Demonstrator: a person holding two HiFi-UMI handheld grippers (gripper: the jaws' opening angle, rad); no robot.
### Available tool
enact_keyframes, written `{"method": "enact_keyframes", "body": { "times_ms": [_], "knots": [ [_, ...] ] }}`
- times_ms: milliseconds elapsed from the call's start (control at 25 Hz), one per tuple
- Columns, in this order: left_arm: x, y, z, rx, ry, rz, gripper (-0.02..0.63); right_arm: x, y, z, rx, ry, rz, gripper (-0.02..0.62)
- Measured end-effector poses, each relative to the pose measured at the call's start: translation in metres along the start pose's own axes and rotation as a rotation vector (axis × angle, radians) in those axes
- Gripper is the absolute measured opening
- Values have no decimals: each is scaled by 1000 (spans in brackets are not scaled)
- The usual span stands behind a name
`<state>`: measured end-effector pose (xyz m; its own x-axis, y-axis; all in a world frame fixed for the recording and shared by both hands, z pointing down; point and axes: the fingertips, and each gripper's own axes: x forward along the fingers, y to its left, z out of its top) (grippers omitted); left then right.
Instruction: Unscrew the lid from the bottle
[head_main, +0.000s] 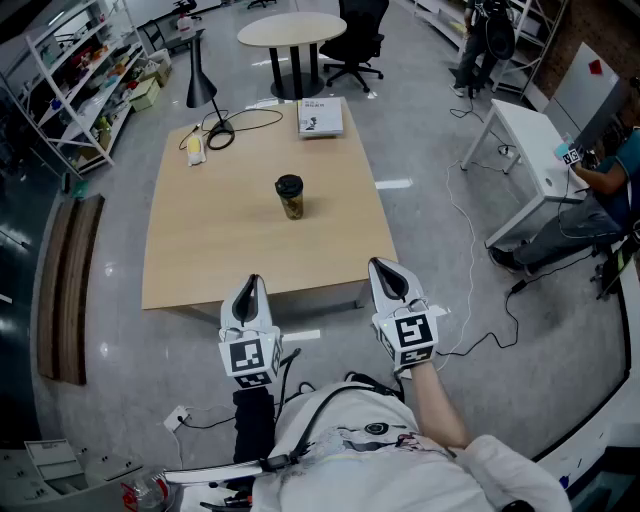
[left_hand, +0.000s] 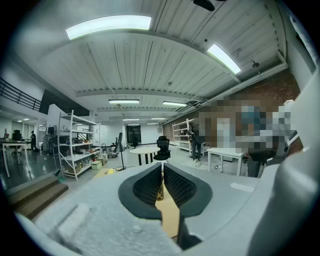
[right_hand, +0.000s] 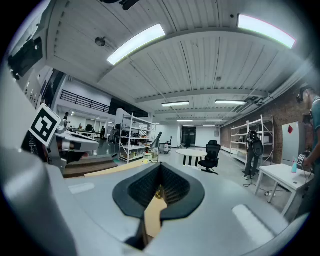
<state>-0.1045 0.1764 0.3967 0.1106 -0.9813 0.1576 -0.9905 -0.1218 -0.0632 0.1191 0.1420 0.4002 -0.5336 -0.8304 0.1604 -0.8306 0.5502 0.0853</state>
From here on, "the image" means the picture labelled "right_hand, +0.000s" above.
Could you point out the long ceiling light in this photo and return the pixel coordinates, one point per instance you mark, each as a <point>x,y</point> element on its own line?
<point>230,102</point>
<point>136,44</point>
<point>175,103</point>
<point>266,30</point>

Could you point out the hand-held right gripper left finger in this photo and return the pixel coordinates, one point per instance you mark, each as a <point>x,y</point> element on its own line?
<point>95,207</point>

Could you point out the white cabinet red diamond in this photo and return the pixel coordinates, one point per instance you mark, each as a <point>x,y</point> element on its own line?
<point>292,141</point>

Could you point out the black office chair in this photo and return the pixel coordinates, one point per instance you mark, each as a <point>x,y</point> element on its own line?
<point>211,156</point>

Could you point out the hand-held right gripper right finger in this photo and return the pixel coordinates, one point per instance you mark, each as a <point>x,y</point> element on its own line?
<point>220,212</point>

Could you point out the white rectangular table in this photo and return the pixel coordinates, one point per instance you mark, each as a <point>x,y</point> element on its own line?
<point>282,175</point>

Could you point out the black balcony railing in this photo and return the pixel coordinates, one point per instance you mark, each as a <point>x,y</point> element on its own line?
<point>83,101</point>

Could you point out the round white table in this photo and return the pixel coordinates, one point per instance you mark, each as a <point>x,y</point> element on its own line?
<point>191,153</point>

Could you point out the teal pink bottle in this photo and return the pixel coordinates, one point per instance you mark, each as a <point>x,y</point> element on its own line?
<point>294,167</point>

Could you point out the round ceiling sensor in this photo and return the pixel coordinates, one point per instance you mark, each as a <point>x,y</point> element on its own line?
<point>101,41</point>

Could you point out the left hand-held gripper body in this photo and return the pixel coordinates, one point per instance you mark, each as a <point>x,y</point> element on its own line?
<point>45,125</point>

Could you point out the black desk lamp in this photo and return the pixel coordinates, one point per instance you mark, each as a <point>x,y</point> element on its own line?
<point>157,142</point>

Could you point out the white metal shelf rack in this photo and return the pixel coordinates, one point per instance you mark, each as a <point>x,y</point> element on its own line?
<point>252,140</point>
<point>136,140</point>

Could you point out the dark wooden bench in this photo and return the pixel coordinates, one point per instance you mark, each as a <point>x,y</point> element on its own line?
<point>87,166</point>

